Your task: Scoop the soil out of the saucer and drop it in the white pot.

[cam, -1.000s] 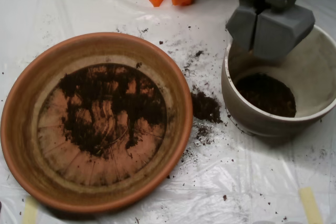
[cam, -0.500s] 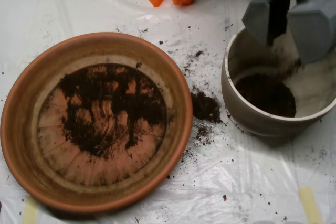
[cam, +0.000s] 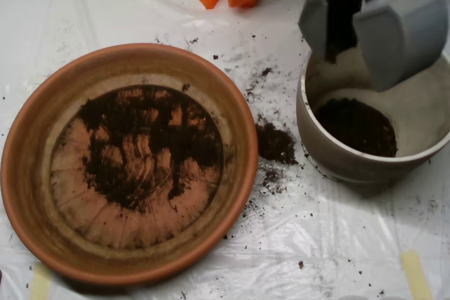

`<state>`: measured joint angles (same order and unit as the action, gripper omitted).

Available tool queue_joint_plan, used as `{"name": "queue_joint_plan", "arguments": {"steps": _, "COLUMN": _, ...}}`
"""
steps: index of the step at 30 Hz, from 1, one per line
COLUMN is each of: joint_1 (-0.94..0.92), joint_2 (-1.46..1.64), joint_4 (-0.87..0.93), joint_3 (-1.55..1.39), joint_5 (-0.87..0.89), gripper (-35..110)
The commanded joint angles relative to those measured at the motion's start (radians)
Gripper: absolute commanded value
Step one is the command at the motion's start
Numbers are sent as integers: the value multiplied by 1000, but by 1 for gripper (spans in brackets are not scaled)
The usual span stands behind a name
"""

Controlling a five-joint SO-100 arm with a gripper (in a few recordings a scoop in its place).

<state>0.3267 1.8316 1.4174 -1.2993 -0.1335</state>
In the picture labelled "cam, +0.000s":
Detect spilled dark soil heap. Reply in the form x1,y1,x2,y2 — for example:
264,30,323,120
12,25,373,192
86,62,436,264
255,122,299,167

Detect white ceramic pot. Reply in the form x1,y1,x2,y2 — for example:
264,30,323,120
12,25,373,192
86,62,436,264
295,38,450,192

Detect terracotta clay bowl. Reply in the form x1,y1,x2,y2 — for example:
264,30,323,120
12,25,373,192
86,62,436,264
0,42,260,287

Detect white plastic sheet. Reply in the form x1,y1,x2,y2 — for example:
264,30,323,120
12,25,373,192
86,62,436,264
0,0,450,300

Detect beige masking tape strip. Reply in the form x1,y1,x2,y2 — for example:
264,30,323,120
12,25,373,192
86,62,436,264
28,263,53,300
399,249,433,300

